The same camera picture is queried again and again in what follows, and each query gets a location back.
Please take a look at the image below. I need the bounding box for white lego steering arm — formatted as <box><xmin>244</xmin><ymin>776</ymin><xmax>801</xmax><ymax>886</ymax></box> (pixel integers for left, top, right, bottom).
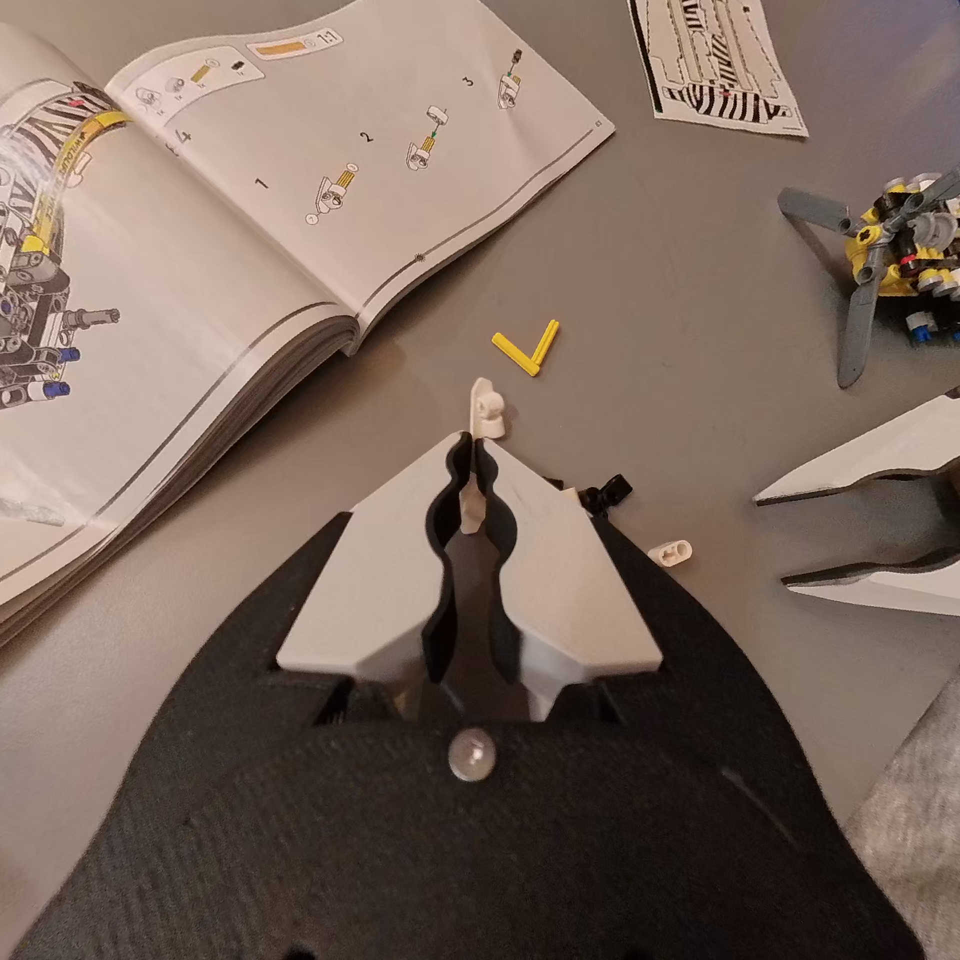
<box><xmin>459</xmin><ymin>376</ymin><xmax>519</xmax><ymax>535</ymax></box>

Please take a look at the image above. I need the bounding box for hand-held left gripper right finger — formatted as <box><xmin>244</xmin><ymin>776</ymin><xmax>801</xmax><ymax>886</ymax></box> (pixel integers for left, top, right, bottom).
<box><xmin>474</xmin><ymin>437</ymin><xmax>666</xmax><ymax>723</ymax></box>

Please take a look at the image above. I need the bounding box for zebra sticker sheet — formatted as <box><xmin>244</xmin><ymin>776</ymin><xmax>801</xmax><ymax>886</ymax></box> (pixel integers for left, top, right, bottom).
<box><xmin>628</xmin><ymin>0</ymin><xmax>810</xmax><ymax>138</ymax></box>

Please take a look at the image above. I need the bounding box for lego helicopter model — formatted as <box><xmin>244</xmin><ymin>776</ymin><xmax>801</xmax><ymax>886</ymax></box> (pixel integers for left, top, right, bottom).
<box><xmin>777</xmin><ymin>166</ymin><xmax>960</xmax><ymax>390</ymax></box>

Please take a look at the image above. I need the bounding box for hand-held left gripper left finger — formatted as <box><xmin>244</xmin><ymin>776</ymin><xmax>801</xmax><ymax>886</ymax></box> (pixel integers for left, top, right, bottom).
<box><xmin>276</xmin><ymin>429</ymin><xmax>481</xmax><ymax>687</ymax></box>

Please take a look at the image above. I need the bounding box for lego instruction booklet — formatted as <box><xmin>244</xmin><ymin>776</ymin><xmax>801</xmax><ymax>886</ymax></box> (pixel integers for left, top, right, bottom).
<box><xmin>0</xmin><ymin>0</ymin><xmax>618</xmax><ymax>646</ymax></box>

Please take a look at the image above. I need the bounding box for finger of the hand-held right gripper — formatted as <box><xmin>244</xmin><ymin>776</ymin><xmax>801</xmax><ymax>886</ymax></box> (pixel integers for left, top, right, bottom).
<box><xmin>752</xmin><ymin>387</ymin><xmax>960</xmax><ymax>509</ymax></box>
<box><xmin>780</xmin><ymin>546</ymin><xmax>960</xmax><ymax>619</ymax></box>

